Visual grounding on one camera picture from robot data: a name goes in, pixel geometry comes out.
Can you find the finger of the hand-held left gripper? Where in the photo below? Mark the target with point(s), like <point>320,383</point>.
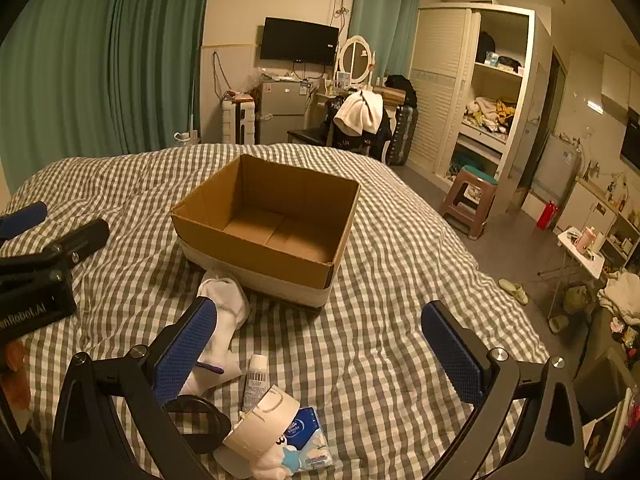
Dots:
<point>22,220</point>
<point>75,242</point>

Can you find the white sock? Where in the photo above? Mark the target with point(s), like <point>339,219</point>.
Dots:
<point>230,300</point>

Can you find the pile of clothes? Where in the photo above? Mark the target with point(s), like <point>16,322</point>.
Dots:
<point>620,295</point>

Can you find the wide teal curtain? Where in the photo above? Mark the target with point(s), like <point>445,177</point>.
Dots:
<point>100,60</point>

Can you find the narrow teal curtain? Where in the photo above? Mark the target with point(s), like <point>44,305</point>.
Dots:
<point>385,15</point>

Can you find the white cartoon figure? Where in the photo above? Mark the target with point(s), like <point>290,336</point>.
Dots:
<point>270,467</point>

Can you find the person's left hand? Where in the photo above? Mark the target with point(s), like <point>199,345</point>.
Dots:
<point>12,375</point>

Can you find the white wardrobe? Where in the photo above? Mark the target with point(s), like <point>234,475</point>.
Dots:
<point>440,85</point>

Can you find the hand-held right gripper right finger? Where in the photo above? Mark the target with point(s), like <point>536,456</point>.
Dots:
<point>450,355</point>

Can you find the black bag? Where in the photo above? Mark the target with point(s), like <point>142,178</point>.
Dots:
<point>402,90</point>

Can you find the white folding table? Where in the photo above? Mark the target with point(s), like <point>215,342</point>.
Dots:
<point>570,250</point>

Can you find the white kitchen counter cabinet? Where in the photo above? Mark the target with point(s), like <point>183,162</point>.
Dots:
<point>590,210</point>

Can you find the black chair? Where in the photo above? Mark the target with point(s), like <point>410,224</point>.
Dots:
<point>310,135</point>

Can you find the white suitcase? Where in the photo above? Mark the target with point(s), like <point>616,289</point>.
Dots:
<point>240,122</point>

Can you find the white garment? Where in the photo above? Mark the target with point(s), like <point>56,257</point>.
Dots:
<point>357,110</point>

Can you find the white washing machine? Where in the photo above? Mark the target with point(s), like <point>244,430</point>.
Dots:
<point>557,167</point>

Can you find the black suitcase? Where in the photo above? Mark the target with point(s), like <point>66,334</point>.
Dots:
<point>404,135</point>

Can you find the clothes on wardrobe shelf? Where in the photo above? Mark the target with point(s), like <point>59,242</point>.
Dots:
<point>490,115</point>

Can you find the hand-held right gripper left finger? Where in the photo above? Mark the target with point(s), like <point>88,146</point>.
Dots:
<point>182,355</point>

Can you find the green slipper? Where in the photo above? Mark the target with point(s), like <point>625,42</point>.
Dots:
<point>559,323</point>
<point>514,291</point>

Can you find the brown cardboard box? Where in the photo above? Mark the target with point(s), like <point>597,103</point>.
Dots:
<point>300,195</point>

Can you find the pink cup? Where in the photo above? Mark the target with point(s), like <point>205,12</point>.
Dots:
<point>585,241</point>

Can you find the white tape roll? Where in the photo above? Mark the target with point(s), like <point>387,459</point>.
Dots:
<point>260,420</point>

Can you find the black wall television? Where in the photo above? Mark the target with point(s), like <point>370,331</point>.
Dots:
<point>299,41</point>

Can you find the silver small fridge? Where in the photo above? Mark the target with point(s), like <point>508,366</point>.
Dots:
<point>280,110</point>

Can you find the brown plastic stool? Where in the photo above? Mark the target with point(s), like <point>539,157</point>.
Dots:
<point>470,205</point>

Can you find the white wall cabinets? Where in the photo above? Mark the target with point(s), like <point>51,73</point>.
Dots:
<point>617,85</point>

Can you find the white oval vanity mirror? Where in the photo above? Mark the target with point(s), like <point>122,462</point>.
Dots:
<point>356,57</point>

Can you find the blue tissue packet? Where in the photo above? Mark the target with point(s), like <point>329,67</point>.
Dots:
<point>302,430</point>

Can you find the white cream tube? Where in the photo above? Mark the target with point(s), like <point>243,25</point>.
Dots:
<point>255,385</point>

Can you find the red fire extinguisher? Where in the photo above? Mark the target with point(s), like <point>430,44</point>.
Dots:
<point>547,215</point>

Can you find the black range hood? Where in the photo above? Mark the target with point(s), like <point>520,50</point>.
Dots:
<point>632,137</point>

